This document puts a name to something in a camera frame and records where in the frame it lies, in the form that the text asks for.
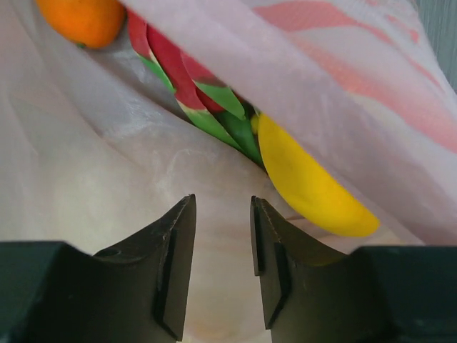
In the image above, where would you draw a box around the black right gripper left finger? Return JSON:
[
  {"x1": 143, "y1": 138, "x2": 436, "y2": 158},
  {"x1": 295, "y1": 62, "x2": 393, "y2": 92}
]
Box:
[{"x1": 1, "y1": 195, "x2": 196, "y2": 342}]

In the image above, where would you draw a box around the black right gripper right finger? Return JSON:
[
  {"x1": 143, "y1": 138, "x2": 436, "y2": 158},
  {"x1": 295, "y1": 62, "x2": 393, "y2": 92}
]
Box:
[{"x1": 251, "y1": 197, "x2": 456, "y2": 342}]

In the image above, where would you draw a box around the yellow fake banana bunch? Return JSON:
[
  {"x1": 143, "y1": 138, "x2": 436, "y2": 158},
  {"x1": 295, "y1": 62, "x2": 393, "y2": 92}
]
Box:
[{"x1": 252, "y1": 112, "x2": 381, "y2": 237}]

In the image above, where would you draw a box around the pink plastic bag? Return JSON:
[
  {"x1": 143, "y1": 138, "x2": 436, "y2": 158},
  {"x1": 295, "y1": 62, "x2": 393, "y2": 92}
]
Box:
[{"x1": 1, "y1": 1, "x2": 456, "y2": 342}]

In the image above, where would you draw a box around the red fake dragon fruit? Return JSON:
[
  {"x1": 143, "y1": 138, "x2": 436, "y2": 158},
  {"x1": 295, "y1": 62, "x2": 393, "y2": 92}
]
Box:
[{"x1": 127, "y1": 9, "x2": 263, "y2": 166}]

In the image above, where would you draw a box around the orange fake tangerine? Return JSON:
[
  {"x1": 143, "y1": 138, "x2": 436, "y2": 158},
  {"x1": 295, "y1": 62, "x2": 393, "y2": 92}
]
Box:
[{"x1": 36, "y1": 0, "x2": 126, "y2": 49}]

